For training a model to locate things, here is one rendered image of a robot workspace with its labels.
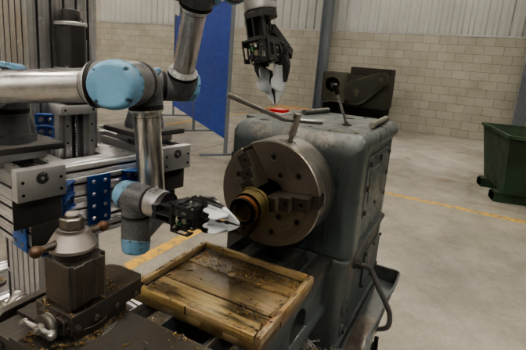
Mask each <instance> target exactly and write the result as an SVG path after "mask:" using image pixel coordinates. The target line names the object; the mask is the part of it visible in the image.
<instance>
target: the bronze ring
mask: <svg viewBox="0 0 526 350"><path fill-rule="evenodd" d="M268 210H269V202H268V198H267V195H266V193H265V192H264V191H262V190H260V189H258V188H255V187H247V188H245V189H243V190H242V191H241V192H240V194H239V195H237V196H236V198H235V199H234V200H233V202H232V203H231V204H230V211H231V212H232V213H233V214H234V216H235V217H236V218H237V219H238V221H239V222H240V225H242V226H248V225H249V224H251V223H253V222H256V221H257V220H259V219H262V218H264V217H265V216H266V215H267V214H268Z"/></svg>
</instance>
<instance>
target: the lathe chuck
mask: <svg viewBox="0 0 526 350"><path fill-rule="evenodd" d="M288 138H289V137H284V136H274V137H269V138H267V139H261V140H258V141H255V142H252V143H251V144H249V145H248V146H250V145H252V146H253V148H254V151H255V153H256V154H257V156H258V160H259V161H260V163H261V166H262V168H263V170H264V172H265V174H266V177H267V179H271V180H273V181H275V182H277V183H278V184H279V186H280V187H281V189H282V190H283V191H288V192H292V193H301V194H305V195H310V196H315V197H322V207H321V210H314V209H312V210H311V211H310V212H309V213H307V214H305V213H301V212H297V211H291V212H289V213H287V212H283V211H277V212H276V213H273V212H270V211H269V212H268V214H267V215H266V216H265V217H264V218H262V219H261V220H260V221H259V223H258V224H257V225H256V227H255V229H254V231H253V232H252V234H251V235H250V238H251V239H252V240H255V241H256V242H258V243H260V244H264V245H266V246H270V247H286V246H290V245H292V244H295V243H297V242H299V241H301V240H303V239H304V238H305V237H306V236H307V235H308V234H309V233H310V232H311V231H312V230H313V229H315V228H316V227H317V226H318V225H319V224H320V223H321V222H322V220H323V219H324V218H325V216H326V213H327V212H328V209H329V206H330V199H331V185H330V178H329V176H328V173H327V170H326V168H325V166H324V164H323V162H322V161H321V160H320V158H319V157H318V156H317V154H316V153H315V152H314V151H313V150H312V149H311V148H309V147H308V146H306V145H305V144H303V143H302V142H300V141H298V140H296V139H293V142H294V143H295V144H290V143H287V142H285V141H284V140H288ZM248 146H245V147H244V148H246V147H248ZM244 148H243V147H242V148H240V149H239V150H238V151H237V152H236V153H235V154H234V155H233V156H232V158H231V160H230V161H229V163H228V165H227V168H226V170H225V175H224V180H223V193H224V198H225V204H226V207H227V208H228V209H229V210H230V204H231V203H232V202H233V200H234V199H235V198H236V196H237V195H239V194H240V192H241V191H242V190H243V189H242V187H241V185H240V183H241V182H243V179H242V177H241V175H240V171H242V170H243V169H242V168H241V166H240V163H239V161H238V159H237V156H238V155H240V154H242V153H243V151H242V149H244ZM268 184H269V181H268V183H266V184H264V185H263V186H260V187H258V189H260V190H262V191H264V192H265V193H266V195H267V196H268V195H270V194H271V193H270V191H269V187H268Z"/></svg>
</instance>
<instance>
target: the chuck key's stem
mask: <svg viewBox="0 0 526 350"><path fill-rule="evenodd" d="M301 116H302V115H301V114H299V113H294V116H293V118H294V120H295V122H291V126H290V130H289V134H290V135H289V138H288V141H287V142H288V143H293V139H294V136H295V135H296V134H297V129H298V126H299V124H300V120H301Z"/></svg>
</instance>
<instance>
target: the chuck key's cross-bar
mask: <svg viewBox="0 0 526 350"><path fill-rule="evenodd" d="M227 97H228V98H230V99H233V100H235V101H237V102H239V103H242V104H244V105H246V106H248V107H251V108H253V109H255V110H258V111H260V112H262V113H264V114H267V115H268V116H271V117H274V118H276V119H278V120H280V121H284V122H295V120H294V118H289V117H282V116H280V115H278V114H275V113H273V112H271V111H269V110H266V109H265V108H262V107H260V106H258V105H255V104H253V103H251V102H249V101H246V100H245V99H242V98H240V97H238V96H235V95H233V94H231V93H228V94H227ZM300 123H303V124H323V121H317V120H307V119H301V120H300Z"/></svg>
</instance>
